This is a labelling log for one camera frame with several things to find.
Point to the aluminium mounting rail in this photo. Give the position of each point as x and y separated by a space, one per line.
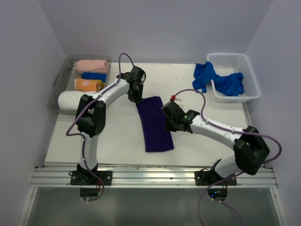
144 176

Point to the white rolled towel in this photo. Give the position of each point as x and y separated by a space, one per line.
69 100

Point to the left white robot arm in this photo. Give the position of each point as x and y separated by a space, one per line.
91 115

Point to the orange polka dot towel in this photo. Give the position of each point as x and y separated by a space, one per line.
88 85

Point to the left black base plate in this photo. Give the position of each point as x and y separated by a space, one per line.
83 177

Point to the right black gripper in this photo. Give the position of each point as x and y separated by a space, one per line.
168 127

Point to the purple towel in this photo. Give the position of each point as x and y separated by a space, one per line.
156 138

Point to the blue rolled towel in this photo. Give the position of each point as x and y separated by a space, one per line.
94 76

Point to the white plastic basket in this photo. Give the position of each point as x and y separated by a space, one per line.
225 64

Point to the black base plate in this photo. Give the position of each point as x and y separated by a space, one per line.
83 177
206 177

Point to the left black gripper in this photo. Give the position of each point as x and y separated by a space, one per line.
136 99

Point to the pink rolled towel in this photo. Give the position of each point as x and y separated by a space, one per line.
92 66

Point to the grey plastic tray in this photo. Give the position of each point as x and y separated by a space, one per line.
68 73

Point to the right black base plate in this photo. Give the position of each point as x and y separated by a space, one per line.
206 177

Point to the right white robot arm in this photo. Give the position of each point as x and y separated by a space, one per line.
250 150

